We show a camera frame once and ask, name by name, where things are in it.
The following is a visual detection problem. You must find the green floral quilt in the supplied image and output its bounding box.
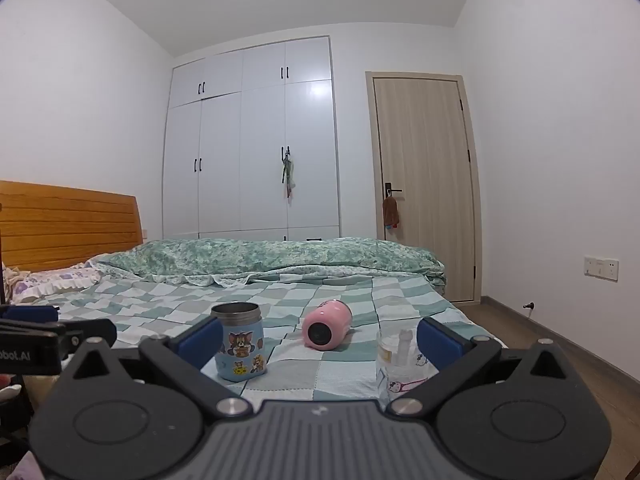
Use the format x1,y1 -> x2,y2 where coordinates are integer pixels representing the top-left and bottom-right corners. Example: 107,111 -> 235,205
85,237 -> 446,287

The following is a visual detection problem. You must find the green hanging ornament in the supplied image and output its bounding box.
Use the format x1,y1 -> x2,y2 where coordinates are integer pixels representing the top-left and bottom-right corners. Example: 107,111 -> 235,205
280,146 -> 297,202

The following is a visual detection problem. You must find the brown hanging cloth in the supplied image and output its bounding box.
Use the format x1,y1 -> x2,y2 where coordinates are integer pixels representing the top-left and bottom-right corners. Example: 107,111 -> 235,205
382,196 -> 401,229

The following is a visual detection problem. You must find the wooden headboard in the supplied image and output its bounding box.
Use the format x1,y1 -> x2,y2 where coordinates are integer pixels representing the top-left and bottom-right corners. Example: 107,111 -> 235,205
0,180 -> 144,274

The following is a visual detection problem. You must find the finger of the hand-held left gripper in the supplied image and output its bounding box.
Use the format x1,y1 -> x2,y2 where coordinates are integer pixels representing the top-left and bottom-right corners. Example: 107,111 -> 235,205
0,304 -> 119,350

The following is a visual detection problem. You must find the blue cartoon print cup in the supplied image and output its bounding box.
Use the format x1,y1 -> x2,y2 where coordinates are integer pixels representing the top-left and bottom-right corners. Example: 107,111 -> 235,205
210,302 -> 268,383

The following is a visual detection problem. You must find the white wardrobe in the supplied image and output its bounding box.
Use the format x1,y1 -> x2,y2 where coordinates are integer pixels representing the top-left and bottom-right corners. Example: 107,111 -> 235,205
162,35 -> 342,242

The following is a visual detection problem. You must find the purple floral pillow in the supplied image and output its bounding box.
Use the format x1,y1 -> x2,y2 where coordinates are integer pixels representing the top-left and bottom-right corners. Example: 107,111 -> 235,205
12,267 -> 107,306

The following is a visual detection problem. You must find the clear printed glass cup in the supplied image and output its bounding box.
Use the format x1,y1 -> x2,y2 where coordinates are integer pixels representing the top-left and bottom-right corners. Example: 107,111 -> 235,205
375,329 -> 437,402

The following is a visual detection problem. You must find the beige wooden door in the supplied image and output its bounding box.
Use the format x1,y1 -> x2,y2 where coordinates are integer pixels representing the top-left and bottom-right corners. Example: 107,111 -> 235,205
365,71 -> 484,306

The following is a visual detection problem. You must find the pink cup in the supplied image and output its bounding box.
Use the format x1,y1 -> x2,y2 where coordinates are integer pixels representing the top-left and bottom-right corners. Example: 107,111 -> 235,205
301,299 -> 352,352

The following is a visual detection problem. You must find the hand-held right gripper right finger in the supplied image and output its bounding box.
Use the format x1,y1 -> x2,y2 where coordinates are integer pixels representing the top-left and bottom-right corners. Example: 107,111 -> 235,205
389,317 -> 582,417

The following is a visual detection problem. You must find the white wall socket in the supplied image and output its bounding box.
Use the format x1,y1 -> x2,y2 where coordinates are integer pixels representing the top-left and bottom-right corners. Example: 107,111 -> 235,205
583,255 -> 620,281

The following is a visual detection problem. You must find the checked green bedsheet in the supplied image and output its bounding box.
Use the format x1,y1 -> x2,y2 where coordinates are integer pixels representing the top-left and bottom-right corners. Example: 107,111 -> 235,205
30,264 -> 507,403

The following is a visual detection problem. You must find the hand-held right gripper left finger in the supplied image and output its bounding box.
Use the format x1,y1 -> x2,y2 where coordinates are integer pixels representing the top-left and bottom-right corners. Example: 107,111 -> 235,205
54,317 -> 253,418

